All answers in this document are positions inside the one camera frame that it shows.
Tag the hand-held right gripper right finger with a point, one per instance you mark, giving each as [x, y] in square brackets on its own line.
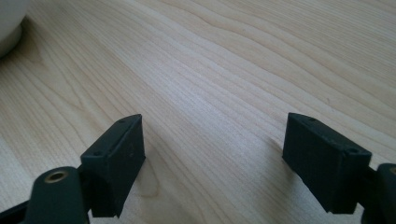
[323, 161]

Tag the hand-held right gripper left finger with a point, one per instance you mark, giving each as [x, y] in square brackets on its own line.
[115, 161]

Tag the white bowl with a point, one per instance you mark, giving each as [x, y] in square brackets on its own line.
[8, 21]

